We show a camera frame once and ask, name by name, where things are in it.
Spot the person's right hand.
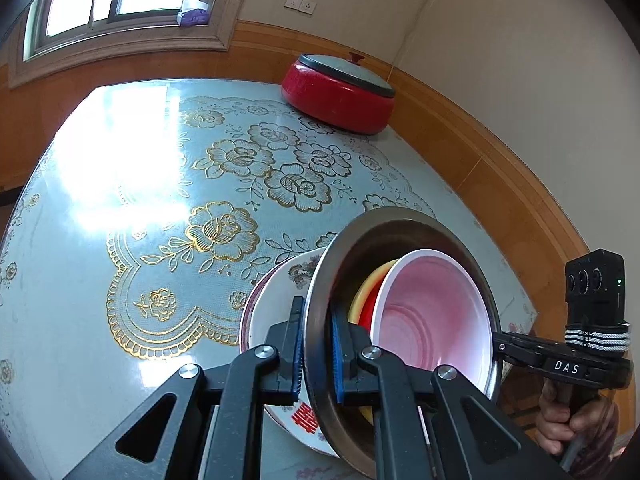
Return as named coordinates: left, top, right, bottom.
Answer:
left=537, top=379, right=618, bottom=456

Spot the floral tablecloth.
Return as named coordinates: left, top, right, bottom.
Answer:
left=0, top=80, right=538, bottom=480

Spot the red electric pot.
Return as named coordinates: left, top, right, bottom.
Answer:
left=280, top=60, right=396, bottom=135

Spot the red plastic bowl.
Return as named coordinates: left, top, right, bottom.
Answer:
left=370, top=249, right=493, bottom=393

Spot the purple tissue pack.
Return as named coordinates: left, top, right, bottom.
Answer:
left=177, top=0, right=211, bottom=27

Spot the stainless steel bowl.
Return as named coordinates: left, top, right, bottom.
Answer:
left=305, top=208, right=502, bottom=478

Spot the yellow plastic bowl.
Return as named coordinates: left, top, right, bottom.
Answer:
left=348, top=259, right=401, bottom=423

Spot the white deep plate red print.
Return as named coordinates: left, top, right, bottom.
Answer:
left=248, top=247, right=346, bottom=458

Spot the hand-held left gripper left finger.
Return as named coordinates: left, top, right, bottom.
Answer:
left=65, top=296, right=306, bottom=480

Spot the person's right forearm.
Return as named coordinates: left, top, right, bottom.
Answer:
left=575, top=410, right=626, bottom=476

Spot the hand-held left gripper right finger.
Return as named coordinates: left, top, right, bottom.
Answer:
left=327, top=310, right=571, bottom=480

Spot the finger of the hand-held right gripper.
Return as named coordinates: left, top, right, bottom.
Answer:
left=500, top=332, right=548, bottom=348
left=492, top=344, right=543, bottom=367

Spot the grey pot lid red knob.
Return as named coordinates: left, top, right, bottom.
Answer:
left=295, top=51, right=396, bottom=98

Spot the large floral plate pink rim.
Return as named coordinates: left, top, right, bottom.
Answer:
left=239, top=260, right=321, bottom=356

